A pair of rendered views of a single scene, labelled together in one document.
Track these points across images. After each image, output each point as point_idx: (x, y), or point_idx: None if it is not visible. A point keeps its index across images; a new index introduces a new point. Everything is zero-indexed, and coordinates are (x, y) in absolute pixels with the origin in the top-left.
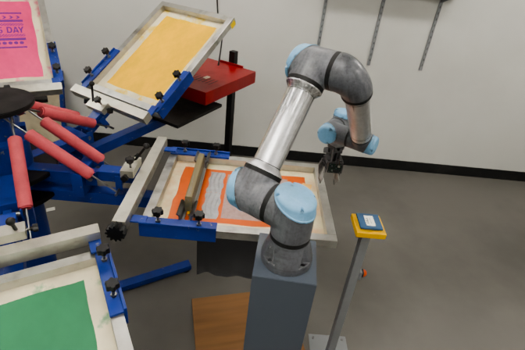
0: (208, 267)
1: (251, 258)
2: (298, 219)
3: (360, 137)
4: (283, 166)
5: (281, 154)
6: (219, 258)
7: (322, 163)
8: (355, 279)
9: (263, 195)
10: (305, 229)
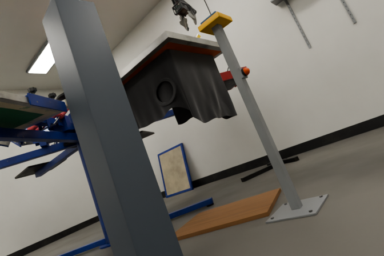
0: (138, 123)
1: (150, 97)
2: None
3: None
4: None
5: None
6: (136, 110)
7: (180, 16)
8: (240, 79)
9: None
10: None
